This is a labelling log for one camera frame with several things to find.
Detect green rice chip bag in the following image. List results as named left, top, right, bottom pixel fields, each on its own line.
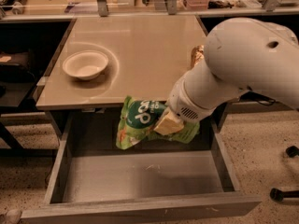
left=116, top=96, right=200, bottom=149

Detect black chair caster lower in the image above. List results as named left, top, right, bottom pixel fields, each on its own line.
left=270, top=188, right=299, bottom=202

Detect black chair caster upper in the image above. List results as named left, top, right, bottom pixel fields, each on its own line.
left=286, top=146, right=299, bottom=158

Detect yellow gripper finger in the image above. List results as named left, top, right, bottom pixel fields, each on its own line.
left=154, top=109, right=184, bottom=135

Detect black chair caster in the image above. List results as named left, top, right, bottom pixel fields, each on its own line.
left=270, top=188, right=299, bottom=202
left=286, top=146, right=299, bottom=158

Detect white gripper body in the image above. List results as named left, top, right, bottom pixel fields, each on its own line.
left=165, top=75, right=219, bottom=123

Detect gold soda can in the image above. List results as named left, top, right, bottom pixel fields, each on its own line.
left=191, top=45, right=204, bottom=68

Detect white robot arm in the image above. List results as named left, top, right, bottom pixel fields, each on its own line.
left=154, top=18, right=299, bottom=135

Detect grey counter cabinet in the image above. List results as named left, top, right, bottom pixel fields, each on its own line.
left=35, top=14, right=243, bottom=133

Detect open grey drawer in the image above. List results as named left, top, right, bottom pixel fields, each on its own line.
left=21, top=110, right=261, bottom=224

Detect white paper bowl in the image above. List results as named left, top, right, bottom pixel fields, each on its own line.
left=63, top=50, right=108, bottom=80

